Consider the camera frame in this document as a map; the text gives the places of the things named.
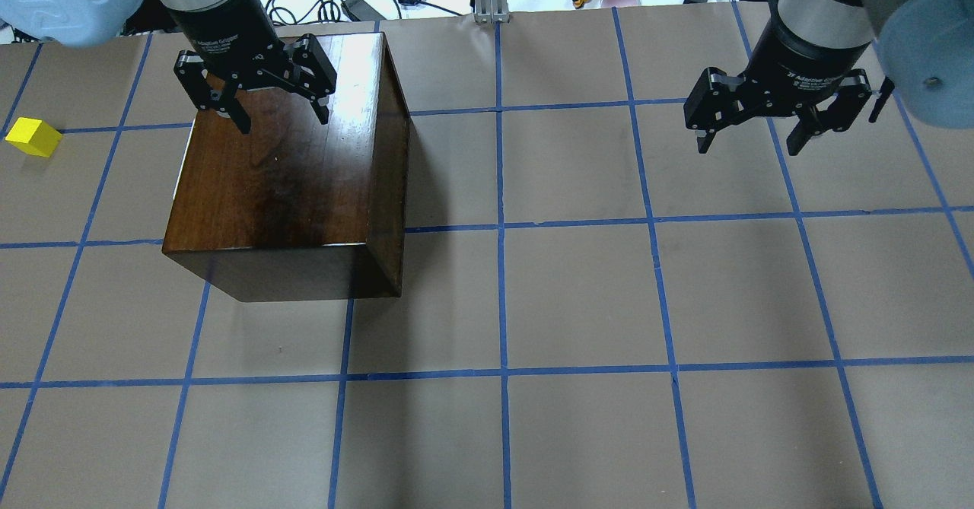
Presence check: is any dark wooden drawer box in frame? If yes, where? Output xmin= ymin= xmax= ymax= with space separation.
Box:
xmin=161 ymin=33 xmax=412 ymax=302

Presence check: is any yellow block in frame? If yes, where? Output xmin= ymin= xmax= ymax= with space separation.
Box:
xmin=5 ymin=117 xmax=63 ymax=158

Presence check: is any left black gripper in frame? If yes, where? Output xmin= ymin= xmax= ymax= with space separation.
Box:
xmin=168 ymin=8 xmax=337 ymax=135

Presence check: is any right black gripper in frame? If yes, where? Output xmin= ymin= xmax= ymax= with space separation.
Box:
xmin=684 ymin=19 xmax=874 ymax=157

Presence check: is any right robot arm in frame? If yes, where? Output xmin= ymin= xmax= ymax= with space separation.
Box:
xmin=684 ymin=0 xmax=973 ymax=156

